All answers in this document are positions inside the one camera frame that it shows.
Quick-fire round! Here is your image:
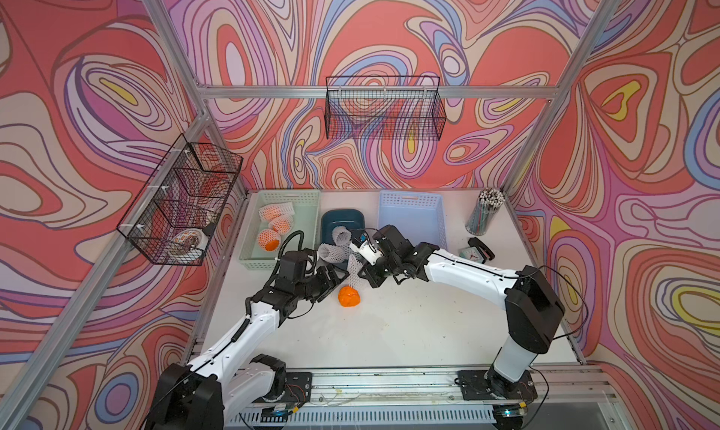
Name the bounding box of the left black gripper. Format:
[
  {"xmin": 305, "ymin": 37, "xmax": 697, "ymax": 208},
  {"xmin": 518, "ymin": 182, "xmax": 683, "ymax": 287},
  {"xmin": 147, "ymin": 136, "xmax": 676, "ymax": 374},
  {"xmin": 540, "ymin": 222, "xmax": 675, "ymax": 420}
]
[{"xmin": 291, "ymin": 263, "xmax": 349, "ymax": 304}]

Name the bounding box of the white foam net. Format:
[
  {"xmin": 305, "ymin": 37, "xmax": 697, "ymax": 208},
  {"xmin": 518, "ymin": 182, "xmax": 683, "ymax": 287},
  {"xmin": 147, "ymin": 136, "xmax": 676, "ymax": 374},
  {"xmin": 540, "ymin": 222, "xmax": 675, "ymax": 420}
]
[
  {"xmin": 331, "ymin": 226, "xmax": 353, "ymax": 246},
  {"xmin": 346, "ymin": 255, "xmax": 365, "ymax": 291},
  {"xmin": 317, "ymin": 244, "xmax": 348, "ymax": 264}
]

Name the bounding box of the netted orange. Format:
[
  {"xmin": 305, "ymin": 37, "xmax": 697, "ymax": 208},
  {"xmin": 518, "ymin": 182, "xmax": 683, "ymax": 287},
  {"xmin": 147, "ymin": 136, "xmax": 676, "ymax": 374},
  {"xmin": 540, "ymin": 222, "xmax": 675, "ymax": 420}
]
[
  {"xmin": 256, "ymin": 229, "xmax": 282, "ymax": 253},
  {"xmin": 258, "ymin": 202, "xmax": 294, "ymax": 223},
  {"xmin": 268, "ymin": 214, "xmax": 294, "ymax": 236},
  {"xmin": 337, "ymin": 286, "xmax": 361, "ymax": 308}
]

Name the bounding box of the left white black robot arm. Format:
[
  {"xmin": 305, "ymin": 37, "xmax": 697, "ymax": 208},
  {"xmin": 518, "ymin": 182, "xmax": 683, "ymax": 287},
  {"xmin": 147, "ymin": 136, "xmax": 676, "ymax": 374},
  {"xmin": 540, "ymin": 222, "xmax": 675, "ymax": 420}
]
[{"xmin": 141, "ymin": 249, "xmax": 344, "ymax": 429}]

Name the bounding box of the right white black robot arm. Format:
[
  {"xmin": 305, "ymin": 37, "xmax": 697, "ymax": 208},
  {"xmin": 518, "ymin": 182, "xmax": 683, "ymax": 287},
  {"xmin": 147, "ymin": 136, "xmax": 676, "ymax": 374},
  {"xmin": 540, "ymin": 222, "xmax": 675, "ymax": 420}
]
[{"xmin": 350, "ymin": 225, "xmax": 566, "ymax": 388}]

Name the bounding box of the light blue plastic basket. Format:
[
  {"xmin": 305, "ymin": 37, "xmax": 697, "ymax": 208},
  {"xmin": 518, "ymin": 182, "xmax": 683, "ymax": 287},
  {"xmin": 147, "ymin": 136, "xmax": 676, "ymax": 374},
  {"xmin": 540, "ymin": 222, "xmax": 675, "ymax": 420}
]
[{"xmin": 378, "ymin": 191, "xmax": 447, "ymax": 249}]

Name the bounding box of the dark teal plastic tub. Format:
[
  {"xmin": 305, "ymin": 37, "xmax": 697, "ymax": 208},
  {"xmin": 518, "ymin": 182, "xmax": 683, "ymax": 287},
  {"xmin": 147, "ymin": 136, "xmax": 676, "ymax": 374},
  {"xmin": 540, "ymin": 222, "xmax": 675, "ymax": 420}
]
[{"xmin": 320, "ymin": 209, "xmax": 366, "ymax": 244}]

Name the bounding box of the small teal alarm clock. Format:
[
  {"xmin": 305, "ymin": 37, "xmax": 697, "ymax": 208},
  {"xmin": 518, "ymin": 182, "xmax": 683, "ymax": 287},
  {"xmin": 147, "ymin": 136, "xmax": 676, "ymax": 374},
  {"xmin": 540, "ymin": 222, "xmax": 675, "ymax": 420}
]
[{"xmin": 459, "ymin": 246, "xmax": 485, "ymax": 264}]

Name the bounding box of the green plastic basket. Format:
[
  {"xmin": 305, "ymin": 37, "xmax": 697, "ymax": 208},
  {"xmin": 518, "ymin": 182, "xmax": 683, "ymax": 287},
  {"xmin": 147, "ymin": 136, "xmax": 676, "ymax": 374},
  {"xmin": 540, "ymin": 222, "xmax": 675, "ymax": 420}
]
[{"xmin": 237, "ymin": 190, "xmax": 320, "ymax": 271}]

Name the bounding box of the cup of pencils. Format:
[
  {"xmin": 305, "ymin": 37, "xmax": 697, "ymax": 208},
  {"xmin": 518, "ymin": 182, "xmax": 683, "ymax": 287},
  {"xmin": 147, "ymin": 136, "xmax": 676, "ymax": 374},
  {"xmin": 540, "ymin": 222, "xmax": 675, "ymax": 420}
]
[{"xmin": 465, "ymin": 188, "xmax": 506, "ymax": 236}]

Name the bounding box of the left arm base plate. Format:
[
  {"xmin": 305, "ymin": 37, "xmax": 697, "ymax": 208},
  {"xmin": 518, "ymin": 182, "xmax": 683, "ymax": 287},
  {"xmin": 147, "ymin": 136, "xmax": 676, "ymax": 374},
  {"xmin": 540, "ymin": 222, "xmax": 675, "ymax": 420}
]
[{"xmin": 253, "ymin": 371, "xmax": 313, "ymax": 404}]

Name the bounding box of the item in left wire basket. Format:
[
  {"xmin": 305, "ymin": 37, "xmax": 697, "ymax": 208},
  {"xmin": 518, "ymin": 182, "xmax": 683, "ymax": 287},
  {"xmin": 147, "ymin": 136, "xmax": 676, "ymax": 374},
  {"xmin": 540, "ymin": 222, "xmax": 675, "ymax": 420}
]
[{"xmin": 168, "ymin": 229, "xmax": 208, "ymax": 261}]

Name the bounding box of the black wire basket left wall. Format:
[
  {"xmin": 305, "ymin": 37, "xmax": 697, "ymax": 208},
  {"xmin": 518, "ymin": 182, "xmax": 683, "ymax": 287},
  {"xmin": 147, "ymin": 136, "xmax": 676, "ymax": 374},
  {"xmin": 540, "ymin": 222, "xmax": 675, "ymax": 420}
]
[{"xmin": 116, "ymin": 135, "xmax": 243, "ymax": 266}]

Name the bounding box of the black wire basket wall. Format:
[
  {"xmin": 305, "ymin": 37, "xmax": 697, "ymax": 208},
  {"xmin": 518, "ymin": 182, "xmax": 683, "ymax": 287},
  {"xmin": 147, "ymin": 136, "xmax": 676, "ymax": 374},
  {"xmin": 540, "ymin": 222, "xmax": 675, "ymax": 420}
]
[
  {"xmin": 116, "ymin": 135, "xmax": 243, "ymax": 266},
  {"xmin": 324, "ymin": 74, "xmax": 447, "ymax": 141}
]

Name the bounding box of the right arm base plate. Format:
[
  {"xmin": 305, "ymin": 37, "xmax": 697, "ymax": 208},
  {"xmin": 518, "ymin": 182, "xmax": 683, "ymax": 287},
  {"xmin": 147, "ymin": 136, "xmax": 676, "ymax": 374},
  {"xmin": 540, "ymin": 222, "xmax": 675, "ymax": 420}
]
[{"xmin": 454, "ymin": 369, "xmax": 538, "ymax": 403}]

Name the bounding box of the black wire basket back wall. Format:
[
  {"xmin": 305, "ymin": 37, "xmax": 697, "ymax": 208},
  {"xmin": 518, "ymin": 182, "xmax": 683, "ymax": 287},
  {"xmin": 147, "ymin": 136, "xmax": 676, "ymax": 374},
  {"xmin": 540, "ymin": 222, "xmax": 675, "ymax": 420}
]
[{"xmin": 324, "ymin": 74, "xmax": 447, "ymax": 141}]

